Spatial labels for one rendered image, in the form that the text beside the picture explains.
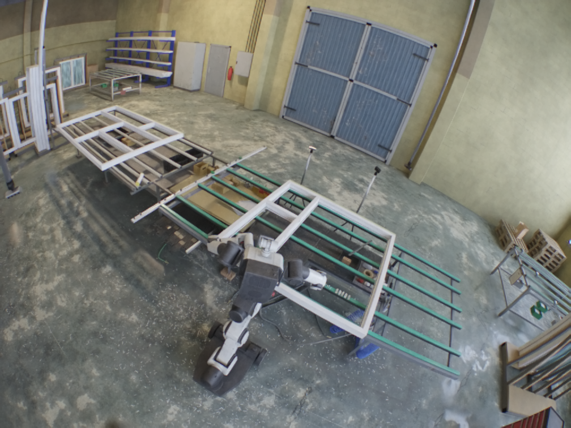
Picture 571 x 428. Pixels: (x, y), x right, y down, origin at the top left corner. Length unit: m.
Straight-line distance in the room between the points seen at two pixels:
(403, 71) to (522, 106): 3.76
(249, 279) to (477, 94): 7.50
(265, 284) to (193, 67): 9.87
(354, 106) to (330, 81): 1.07
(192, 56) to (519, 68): 11.11
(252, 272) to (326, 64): 7.29
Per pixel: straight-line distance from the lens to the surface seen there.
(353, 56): 7.89
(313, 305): 1.95
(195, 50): 10.64
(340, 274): 2.72
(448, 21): 8.06
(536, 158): 8.88
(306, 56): 8.36
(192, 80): 10.83
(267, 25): 8.80
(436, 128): 7.41
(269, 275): 1.46
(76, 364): 2.96
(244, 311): 1.73
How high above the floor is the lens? 2.52
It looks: 38 degrees down
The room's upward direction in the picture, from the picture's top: 17 degrees clockwise
